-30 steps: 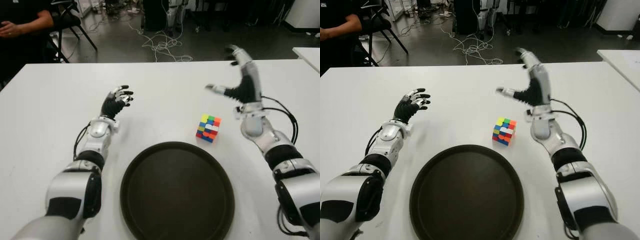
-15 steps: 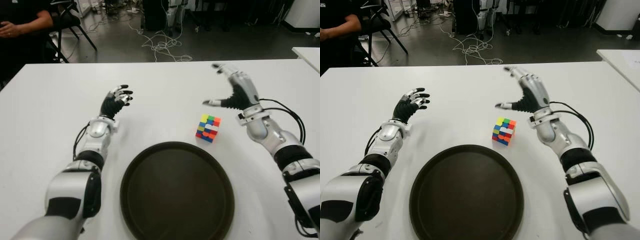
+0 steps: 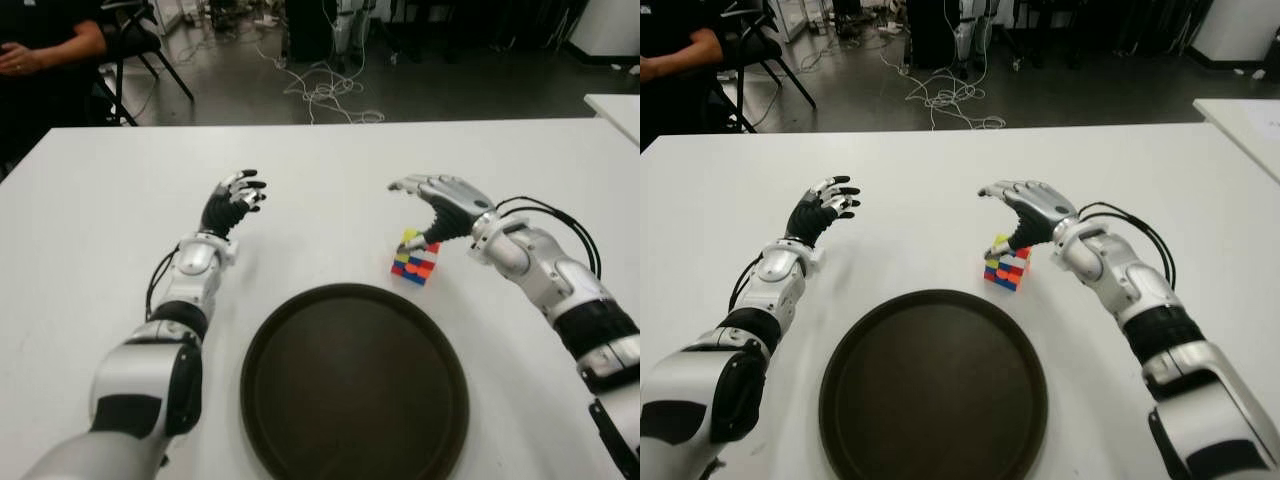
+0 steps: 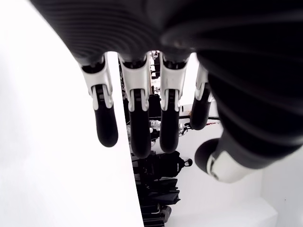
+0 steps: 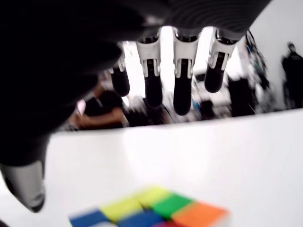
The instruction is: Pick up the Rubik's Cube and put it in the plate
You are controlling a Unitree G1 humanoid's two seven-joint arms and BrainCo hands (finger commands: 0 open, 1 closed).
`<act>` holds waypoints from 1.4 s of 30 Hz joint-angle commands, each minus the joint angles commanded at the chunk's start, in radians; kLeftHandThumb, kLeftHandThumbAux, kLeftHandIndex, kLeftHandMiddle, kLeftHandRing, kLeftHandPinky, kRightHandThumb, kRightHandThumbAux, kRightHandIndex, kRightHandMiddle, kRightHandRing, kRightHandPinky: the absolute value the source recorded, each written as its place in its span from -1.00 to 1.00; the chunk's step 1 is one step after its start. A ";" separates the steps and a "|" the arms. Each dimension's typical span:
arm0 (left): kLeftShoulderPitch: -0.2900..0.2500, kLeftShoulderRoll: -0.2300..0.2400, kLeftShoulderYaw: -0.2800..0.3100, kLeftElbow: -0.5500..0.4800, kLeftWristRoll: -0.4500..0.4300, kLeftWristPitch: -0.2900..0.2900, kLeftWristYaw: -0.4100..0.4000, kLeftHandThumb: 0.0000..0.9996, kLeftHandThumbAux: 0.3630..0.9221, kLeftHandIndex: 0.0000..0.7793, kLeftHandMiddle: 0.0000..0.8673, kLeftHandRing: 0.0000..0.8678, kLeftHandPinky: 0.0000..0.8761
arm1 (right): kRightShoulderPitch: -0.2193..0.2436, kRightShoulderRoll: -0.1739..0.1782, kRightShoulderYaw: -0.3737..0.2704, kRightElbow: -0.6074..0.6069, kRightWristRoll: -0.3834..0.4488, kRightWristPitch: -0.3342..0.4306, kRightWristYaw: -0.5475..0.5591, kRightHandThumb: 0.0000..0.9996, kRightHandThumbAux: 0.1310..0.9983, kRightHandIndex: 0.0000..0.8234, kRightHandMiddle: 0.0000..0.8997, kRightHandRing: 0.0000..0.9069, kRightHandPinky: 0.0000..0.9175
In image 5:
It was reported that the multicoloured Rubik's cube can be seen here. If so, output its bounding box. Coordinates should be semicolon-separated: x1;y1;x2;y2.
68;185;230;227

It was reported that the person in black clothes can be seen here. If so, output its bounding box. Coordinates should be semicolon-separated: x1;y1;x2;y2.
281;42;303;109

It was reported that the black cabinet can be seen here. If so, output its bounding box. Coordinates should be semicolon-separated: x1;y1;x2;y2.
227;77;258;117

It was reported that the person in black shirt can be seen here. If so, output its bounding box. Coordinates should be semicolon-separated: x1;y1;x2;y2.
70;82;130;131

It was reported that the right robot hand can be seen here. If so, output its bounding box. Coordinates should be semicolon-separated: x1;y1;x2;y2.
0;0;273;213

